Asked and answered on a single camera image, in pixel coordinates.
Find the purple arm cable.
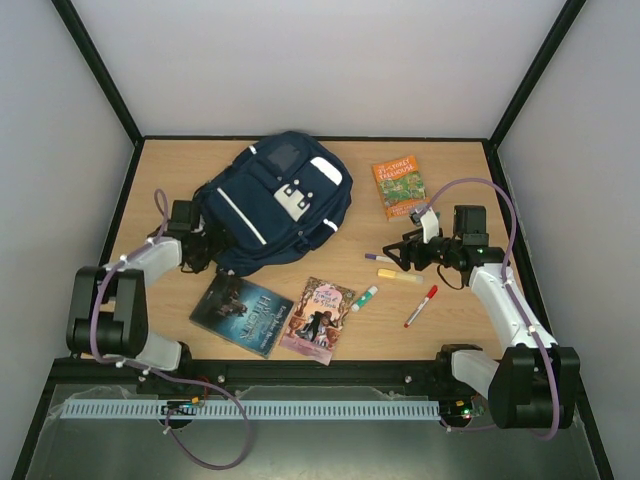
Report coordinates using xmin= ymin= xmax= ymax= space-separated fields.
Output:
xmin=88 ymin=188 xmax=251 ymax=470
xmin=422 ymin=177 xmax=565 ymax=441

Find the light blue slotted cable duct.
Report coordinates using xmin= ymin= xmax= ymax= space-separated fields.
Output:
xmin=60 ymin=399 xmax=440 ymax=421

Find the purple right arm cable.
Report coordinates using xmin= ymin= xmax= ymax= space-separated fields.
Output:
xmin=422 ymin=177 xmax=565 ymax=441

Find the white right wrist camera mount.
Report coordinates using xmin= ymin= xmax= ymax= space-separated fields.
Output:
xmin=410 ymin=208 xmax=440 ymax=244

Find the black aluminium frame rail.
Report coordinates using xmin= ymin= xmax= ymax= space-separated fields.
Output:
xmin=47 ymin=358 xmax=475 ymax=398

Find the dark blue Wuthering Heights book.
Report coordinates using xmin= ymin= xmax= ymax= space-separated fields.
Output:
xmin=189 ymin=273 xmax=294 ymax=358

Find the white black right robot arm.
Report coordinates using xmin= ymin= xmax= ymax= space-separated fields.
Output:
xmin=383 ymin=205 xmax=580 ymax=433

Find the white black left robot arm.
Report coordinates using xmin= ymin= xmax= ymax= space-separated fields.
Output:
xmin=66 ymin=200 xmax=210 ymax=373

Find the purple capped white marker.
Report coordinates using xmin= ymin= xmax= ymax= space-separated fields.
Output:
xmin=364 ymin=253 xmax=395 ymax=263

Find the orange Treehouse book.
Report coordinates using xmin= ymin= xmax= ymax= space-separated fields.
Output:
xmin=371 ymin=155 xmax=429 ymax=222

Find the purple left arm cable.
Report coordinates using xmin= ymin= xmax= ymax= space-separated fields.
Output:
xmin=88 ymin=188 xmax=251 ymax=470

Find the red capped white marker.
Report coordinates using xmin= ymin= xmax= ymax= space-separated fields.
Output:
xmin=404 ymin=285 xmax=438 ymax=328

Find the navy blue student backpack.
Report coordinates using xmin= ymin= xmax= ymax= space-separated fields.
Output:
xmin=192 ymin=131 xmax=353 ymax=276

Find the yellow highlighter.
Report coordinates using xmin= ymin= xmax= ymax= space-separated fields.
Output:
xmin=377 ymin=268 xmax=424 ymax=284

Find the pink Taming of Shrew book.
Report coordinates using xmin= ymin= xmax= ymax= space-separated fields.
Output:
xmin=279 ymin=277 xmax=356 ymax=366

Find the green white glue stick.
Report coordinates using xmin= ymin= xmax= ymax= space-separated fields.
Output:
xmin=351 ymin=286 xmax=379 ymax=312

